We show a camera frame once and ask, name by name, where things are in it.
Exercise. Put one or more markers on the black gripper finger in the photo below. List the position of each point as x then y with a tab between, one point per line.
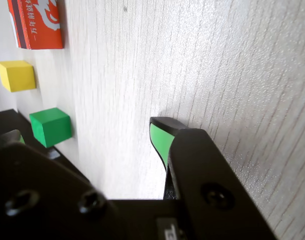
42	195

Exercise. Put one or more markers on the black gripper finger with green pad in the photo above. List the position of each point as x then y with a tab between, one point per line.
207	180

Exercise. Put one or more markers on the green cube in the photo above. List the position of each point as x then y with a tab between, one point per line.
52	127

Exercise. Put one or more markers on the yellow cube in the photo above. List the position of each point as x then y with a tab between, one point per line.
17	77

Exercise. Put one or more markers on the orange printed carton box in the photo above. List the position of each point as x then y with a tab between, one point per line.
42	30

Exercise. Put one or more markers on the black cardboard box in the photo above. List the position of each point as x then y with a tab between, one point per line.
7	120

